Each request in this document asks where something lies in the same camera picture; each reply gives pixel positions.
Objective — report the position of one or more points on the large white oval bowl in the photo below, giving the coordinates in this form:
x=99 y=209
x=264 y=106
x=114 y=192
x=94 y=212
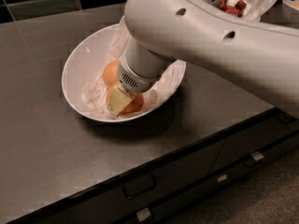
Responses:
x=83 y=66

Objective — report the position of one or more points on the black lower drawer front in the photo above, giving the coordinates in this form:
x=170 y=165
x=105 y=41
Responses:
x=177 y=200

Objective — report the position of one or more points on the black right drawer front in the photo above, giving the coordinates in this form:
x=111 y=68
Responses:
x=253 y=134

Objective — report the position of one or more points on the orange fruit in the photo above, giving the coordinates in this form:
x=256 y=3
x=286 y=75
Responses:
x=110 y=73
x=135 y=104

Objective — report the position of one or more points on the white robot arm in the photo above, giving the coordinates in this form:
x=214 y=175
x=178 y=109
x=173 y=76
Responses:
x=260 y=58

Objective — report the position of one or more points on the white rounded gripper body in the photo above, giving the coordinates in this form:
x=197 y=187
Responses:
x=135 y=79

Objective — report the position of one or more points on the crumpled white paper napkin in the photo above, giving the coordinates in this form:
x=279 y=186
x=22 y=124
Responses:
x=95 y=94

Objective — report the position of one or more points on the black left drawer front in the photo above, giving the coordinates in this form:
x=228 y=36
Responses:
x=124 y=194

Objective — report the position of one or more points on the black drawer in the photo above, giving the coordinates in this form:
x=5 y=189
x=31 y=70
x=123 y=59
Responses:
x=124 y=194
x=253 y=134
x=177 y=200

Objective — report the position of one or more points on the white bowl with strawberries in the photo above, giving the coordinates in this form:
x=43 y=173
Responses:
x=290 y=11

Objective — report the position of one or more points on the red strawberries pile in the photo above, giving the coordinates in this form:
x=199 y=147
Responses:
x=237 y=9

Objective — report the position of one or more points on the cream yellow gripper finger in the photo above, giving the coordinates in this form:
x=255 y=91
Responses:
x=120 y=99

